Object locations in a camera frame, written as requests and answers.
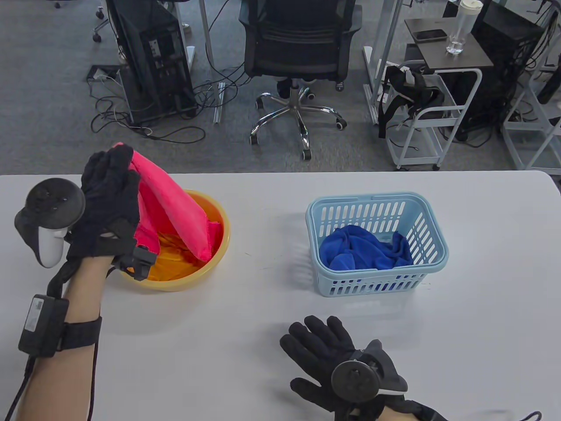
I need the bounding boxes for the person's left hand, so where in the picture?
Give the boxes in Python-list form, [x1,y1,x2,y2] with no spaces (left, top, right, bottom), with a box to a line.
[65,144,158,281]

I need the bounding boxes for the person's right hand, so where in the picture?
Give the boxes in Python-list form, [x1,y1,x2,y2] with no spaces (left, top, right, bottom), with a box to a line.
[280,315,395,421]

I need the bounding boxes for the grey white tracking controller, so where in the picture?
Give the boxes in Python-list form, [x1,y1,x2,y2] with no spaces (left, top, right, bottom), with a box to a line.
[14,178,86,269]
[331,339,409,403]

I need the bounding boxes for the pink square towel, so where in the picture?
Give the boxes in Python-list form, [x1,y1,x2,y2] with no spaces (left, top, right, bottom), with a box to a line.
[112,143,224,264]

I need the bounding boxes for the orange square towel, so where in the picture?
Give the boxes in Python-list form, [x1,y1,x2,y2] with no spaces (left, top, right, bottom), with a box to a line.
[127,230,211,281]

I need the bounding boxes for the blue square towel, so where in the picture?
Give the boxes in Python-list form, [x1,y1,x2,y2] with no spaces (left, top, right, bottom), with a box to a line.
[319,225,415,293]

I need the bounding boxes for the person's right forearm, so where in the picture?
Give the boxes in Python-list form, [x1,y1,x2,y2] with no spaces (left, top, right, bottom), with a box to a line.
[377,408,421,421]

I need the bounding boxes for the person's left forearm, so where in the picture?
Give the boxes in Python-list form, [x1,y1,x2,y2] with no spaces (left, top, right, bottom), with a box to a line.
[15,257,114,421]

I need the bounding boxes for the black wrist sensor band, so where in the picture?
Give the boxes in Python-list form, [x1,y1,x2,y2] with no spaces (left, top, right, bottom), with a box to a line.
[392,397,450,421]
[18,295,103,358]

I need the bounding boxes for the yellow plastic basin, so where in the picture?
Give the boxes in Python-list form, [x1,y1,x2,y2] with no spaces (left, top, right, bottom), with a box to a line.
[116,189,231,293]

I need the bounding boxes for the black floor socket box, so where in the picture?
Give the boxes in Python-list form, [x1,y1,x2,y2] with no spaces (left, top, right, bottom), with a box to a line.
[85,65,124,82]

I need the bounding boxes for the black computer tower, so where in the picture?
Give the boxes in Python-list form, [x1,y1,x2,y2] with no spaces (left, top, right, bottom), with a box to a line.
[107,0,198,125]
[456,0,546,141]

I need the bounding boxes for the light blue plastic basket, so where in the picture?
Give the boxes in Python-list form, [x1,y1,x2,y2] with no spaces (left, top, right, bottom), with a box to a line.
[305,192,450,298]

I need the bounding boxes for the chrome chair base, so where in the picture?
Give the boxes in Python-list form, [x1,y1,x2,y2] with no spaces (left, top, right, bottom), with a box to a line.
[92,7,111,43]

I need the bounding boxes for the white desk leg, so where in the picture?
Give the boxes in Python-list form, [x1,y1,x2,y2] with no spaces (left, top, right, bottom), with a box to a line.
[199,0,226,125]
[363,0,404,125]

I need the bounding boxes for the black mesh office chair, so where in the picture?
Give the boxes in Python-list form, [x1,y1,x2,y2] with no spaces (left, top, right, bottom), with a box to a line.
[239,0,363,161]

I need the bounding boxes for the white metal rack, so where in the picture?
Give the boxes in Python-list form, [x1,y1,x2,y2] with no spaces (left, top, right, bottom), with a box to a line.
[501,66,561,171]

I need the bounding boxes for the white side table dark top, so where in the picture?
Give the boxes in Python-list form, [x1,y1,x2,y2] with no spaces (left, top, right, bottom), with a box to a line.
[386,18,494,171]

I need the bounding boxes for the black smartphone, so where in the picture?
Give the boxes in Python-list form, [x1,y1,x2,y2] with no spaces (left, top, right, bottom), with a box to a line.
[413,29,447,43]

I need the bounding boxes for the clear bottle white lid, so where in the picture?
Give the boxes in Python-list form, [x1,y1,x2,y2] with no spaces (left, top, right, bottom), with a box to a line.
[446,0,483,55]

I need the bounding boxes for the black floor cables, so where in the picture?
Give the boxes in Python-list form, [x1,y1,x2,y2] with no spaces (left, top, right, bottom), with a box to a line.
[90,77,246,145]

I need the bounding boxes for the black strap harness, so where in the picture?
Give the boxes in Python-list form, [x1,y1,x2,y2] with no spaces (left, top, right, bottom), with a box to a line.
[378,64,445,140]

